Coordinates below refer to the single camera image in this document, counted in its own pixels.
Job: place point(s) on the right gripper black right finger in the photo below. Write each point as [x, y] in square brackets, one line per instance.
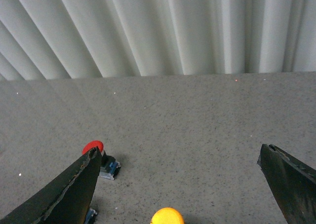
[292, 183]

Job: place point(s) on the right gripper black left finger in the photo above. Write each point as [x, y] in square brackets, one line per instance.
[66, 199]

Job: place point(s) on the yellow mushroom push button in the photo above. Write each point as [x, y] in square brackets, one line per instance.
[167, 215]

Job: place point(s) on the green mushroom push button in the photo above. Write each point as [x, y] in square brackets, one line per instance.
[90, 216]

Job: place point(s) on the red mushroom push button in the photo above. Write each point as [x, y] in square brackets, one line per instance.
[110, 166]

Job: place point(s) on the white pleated curtain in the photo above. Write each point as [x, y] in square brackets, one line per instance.
[70, 39]

